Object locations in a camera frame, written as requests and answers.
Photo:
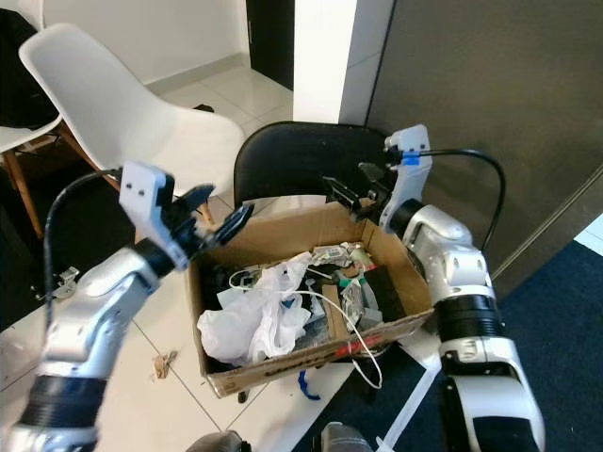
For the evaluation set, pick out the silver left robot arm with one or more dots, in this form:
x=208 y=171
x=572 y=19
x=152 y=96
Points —
x=94 y=320

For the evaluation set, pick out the white chair with bag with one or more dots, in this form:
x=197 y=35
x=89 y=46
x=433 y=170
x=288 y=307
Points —
x=24 y=141

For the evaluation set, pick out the crumpled clear wrapper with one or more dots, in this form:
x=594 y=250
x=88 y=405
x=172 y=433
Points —
x=339 y=257

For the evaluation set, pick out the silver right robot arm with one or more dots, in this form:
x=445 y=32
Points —
x=462 y=273

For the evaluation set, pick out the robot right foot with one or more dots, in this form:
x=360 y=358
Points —
x=349 y=438

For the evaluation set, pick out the white shell chair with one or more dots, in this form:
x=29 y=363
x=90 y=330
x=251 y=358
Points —
x=113 y=104

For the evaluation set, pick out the brown cardboard strip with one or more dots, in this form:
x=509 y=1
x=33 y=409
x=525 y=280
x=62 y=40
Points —
x=334 y=313

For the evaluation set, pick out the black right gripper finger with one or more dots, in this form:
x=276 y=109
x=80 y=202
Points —
x=370 y=176
x=344 y=194

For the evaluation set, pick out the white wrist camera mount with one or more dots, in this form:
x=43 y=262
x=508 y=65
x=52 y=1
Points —
x=410 y=179
x=146 y=193

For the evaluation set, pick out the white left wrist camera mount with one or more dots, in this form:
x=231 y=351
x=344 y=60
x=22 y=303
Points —
x=146 y=193

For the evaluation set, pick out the brown cardboard box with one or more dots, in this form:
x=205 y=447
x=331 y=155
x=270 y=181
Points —
x=400 y=264

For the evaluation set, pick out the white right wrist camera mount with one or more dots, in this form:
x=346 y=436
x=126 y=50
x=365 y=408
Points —
x=410 y=179

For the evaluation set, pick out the black bag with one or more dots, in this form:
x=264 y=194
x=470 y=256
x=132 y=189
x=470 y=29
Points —
x=24 y=75

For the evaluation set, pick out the wooden clothespin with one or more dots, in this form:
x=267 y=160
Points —
x=166 y=364

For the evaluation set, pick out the black floor mat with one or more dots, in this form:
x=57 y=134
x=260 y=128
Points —
x=85 y=245

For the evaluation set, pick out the blue plastic scrap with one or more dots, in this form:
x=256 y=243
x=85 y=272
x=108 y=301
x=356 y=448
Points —
x=306 y=388

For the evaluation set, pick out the white plastic bag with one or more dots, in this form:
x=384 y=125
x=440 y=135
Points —
x=250 y=320

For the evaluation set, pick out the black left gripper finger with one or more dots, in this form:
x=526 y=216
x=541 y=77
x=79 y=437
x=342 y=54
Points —
x=234 y=225
x=196 y=199

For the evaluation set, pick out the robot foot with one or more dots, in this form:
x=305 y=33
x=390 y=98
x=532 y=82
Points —
x=217 y=443
x=349 y=438

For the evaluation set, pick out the black door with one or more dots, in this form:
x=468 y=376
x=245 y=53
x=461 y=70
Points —
x=268 y=38

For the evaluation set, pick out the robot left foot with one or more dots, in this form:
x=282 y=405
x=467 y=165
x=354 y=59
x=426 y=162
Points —
x=217 y=443

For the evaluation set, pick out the metal clip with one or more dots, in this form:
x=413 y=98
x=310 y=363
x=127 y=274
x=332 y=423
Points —
x=64 y=282

